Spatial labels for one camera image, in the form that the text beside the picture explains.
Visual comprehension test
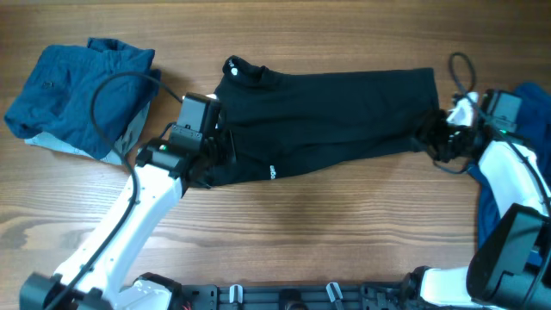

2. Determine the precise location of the black t-shirt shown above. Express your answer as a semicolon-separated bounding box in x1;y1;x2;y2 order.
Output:
209;56;439;186

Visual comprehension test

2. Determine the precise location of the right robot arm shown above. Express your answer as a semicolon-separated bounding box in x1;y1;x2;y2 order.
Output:
397;110;550;309

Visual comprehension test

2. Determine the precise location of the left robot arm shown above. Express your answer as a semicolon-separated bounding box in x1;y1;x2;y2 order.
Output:
19;129;235;309

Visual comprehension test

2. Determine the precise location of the blue t-shirt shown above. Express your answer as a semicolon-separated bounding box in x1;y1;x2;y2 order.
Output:
468;82;550;247

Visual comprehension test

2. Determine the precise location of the folded dark blue garment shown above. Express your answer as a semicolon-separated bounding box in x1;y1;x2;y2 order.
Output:
4;38;161;160

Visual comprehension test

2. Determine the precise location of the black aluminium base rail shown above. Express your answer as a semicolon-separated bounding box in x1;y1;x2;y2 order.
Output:
172;282;406;310

